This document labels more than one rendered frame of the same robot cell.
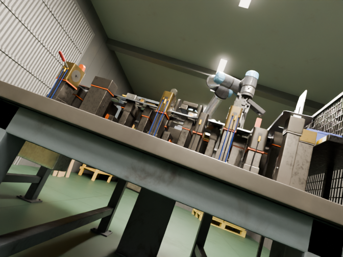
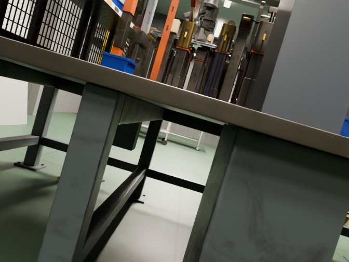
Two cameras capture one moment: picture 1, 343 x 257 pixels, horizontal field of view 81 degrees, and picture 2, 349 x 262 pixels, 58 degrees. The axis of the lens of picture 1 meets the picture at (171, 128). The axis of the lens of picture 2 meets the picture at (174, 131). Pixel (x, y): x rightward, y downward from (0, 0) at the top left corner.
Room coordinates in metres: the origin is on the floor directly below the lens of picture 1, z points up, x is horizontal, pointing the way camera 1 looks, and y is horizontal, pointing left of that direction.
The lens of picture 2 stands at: (2.67, -0.50, 0.65)
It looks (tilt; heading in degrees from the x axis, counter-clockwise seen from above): 3 degrees down; 174
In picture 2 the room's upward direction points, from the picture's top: 16 degrees clockwise
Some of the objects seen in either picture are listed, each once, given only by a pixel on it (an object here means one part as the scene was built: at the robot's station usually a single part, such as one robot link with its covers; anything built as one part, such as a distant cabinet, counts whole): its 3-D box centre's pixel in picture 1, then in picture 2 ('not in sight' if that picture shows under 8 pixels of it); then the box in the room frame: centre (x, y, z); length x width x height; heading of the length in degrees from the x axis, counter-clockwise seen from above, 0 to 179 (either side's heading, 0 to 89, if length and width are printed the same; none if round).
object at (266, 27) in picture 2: not in sight; (254, 71); (1.47, -0.14, 0.89); 0.09 x 0.08 x 0.38; 164
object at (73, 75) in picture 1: (59, 91); not in sight; (1.17, 0.70, 0.88); 0.14 x 0.09 x 0.36; 164
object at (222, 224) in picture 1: (220, 210); not in sight; (6.33, -2.29, 0.43); 1.52 x 1.21 x 0.85; 82
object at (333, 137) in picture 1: (307, 163); (98, 8); (1.15, -0.84, 1.01); 0.90 x 0.22 x 0.03; 164
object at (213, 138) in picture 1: (209, 153); (207, 81); (1.11, -0.25, 0.84); 0.05 x 0.05 x 0.29; 74
